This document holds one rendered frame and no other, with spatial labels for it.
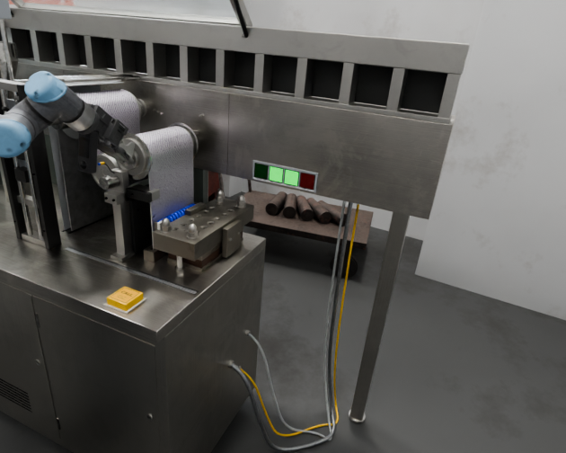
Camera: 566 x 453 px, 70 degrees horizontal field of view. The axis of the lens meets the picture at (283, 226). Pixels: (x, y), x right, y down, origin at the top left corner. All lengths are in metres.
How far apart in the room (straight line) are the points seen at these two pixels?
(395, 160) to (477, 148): 1.82
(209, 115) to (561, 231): 2.49
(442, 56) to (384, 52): 0.16
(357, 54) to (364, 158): 0.31
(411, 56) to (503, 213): 2.08
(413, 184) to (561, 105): 1.87
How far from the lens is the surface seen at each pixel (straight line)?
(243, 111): 1.48
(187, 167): 1.50
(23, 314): 1.63
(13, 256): 1.60
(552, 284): 3.42
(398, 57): 1.31
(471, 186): 3.17
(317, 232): 3.06
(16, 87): 1.48
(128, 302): 1.22
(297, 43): 1.39
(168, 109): 1.66
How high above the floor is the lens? 1.61
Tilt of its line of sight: 24 degrees down
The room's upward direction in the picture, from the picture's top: 5 degrees clockwise
